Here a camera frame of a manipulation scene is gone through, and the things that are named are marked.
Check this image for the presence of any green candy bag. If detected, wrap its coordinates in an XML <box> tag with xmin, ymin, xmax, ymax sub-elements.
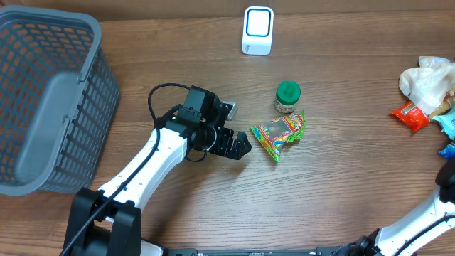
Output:
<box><xmin>250</xmin><ymin>110</ymin><xmax>306</xmax><ymax>162</ymax></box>

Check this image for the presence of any green capped bottle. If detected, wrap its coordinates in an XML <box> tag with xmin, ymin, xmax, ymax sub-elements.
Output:
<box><xmin>274</xmin><ymin>81</ymin><xmax>301</xmax><ymax>114</ymax></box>

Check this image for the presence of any orange pasta packet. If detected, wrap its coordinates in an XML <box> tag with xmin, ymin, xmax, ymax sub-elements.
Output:
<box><xmin>390</xmin><ymin>88</ymin><xmax>455</xmax><ymax>133</ymax></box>

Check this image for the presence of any white brown cookie bag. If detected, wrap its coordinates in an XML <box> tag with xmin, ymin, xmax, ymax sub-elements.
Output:
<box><xmin>399</xmin><ymin>56</ymin><xmax>454</xmax><ymax>114</ymax></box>

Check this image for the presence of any teal wipes packet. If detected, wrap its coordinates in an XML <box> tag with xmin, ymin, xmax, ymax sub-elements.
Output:
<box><xmin>432</xmin><ymin>107</ymin><xmax>454</xmax><ymax>140</ymax></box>

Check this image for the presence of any blue packet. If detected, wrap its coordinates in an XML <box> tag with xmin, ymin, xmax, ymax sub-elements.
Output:
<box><xmin>439</xmin><ymin>142</ymin><xmax>455</xmax><ymax>160</ymax></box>

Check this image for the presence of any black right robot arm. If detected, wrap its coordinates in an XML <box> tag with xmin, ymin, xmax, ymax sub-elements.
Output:
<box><xmin>343</xmin><ymin>160</ymin><xmax>454</xmax><ymax>256</ymax></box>

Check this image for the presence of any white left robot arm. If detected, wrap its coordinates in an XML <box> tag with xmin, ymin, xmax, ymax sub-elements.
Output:
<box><xmin>61</xmin><ymin>86</ymin><xmax>251</xmax><ymax>256</ymax></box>

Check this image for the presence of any white barcode scanner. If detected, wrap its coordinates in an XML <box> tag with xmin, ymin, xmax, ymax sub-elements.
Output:
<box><xmin>242</xmin><ymin>6</ymin><xmax>274</xmax><ymax>55</ymax></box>

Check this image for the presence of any grey plastic basket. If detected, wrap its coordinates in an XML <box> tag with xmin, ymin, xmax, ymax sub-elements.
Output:
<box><xmin>1</xmin><ymin>5</ymin><xmax>120</xmax><ymax>196</ymax></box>

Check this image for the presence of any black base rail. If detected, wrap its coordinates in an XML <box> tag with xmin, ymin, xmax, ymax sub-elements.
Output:
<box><xmin>164</xmin><ymin>247</ymin><xmax>338</xmax><ymax>256</ymax></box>

